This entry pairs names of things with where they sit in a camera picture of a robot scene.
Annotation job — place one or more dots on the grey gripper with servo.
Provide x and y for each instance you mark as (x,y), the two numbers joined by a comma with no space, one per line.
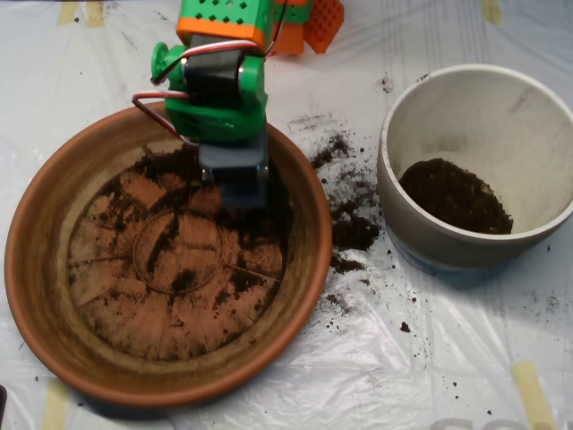
(235,172)

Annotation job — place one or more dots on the large dark soil pile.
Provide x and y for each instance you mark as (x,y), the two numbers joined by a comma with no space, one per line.
(277,210)

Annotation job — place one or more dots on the small dark soil pile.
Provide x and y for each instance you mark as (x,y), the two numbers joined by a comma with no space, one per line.
(456,201)

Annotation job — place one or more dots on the scattered spilled dark soil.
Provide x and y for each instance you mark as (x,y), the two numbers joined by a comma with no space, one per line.
(353,235)

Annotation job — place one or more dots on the small dark brown crumb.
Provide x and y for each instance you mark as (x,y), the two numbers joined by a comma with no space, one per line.
(404,327)

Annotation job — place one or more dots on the terracotta clay dish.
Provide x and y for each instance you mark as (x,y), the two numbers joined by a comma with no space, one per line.
(45,269)

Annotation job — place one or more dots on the white ceramic pot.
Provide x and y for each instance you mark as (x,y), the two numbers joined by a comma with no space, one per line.
(470,116)

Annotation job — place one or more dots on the beige masking tape strip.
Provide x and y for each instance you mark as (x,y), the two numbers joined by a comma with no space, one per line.
(56,407)
(95,14)
(532,394)
(67,13)
(491,11)

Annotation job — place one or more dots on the clear plastic sheet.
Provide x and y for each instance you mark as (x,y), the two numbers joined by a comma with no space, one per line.
(403,380)

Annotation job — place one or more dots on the black object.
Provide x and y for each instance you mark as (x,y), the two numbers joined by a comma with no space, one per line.
(2,407)

